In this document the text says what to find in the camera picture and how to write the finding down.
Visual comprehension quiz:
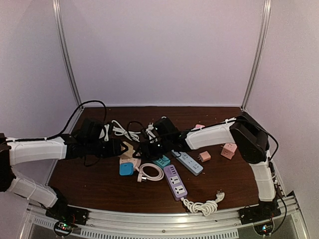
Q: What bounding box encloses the teal power strip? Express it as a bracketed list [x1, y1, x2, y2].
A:
[152, 155, 170, 169]

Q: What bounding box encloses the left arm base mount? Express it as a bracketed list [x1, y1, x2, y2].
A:
[41, 206, 89, 238]

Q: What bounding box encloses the pink square plug adapter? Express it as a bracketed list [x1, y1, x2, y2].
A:
[195, 124, 205, 129]

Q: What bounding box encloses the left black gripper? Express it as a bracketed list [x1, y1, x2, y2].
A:
[86, 137, 128, 159]

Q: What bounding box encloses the purple power strip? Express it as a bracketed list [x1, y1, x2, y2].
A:
[163, 164, 187, 201]

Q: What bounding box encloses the left aluminium frame post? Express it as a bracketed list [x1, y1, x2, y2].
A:
[52, 0, 82, 106]

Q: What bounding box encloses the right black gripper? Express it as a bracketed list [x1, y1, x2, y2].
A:
[133, 137, 172, 161]

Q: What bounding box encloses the beige cube adapter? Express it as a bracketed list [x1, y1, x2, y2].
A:
[122, 141, 135, 159]

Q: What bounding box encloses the right aluminium frame post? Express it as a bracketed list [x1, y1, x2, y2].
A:
[241, 0, 272, 111]

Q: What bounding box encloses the aluminium frame post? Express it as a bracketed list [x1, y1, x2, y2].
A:
[52, 0, 82, 106]
[241, 0, 272, 111]

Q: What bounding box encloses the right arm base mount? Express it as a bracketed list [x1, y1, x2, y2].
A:
[239, 205, 281, 237]

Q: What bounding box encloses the pink cube socket adapter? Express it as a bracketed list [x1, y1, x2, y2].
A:
[221, 143, 237, 160]

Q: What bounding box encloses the aluminium front rail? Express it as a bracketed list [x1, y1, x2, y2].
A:
[18, 196, 310, 239]

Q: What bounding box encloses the white cable at back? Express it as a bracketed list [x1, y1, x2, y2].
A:
[109, 120, 154, 142]

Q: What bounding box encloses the round pink white power strip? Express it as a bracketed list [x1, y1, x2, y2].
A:
[119, 158, 142, 170]

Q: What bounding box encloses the light blue power strip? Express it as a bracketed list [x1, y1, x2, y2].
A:
[171, 150, 203, 176]

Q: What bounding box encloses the small pink plug adapter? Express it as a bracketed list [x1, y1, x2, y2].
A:
[198, 151, 211, 162]

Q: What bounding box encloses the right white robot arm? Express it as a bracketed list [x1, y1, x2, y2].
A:
[133, 112, 276, 220]

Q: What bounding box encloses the blue square adapter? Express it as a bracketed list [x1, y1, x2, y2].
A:
[119, 162, 134, 176]

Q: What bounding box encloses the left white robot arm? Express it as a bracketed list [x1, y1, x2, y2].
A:
[0, 134, 129, 221]

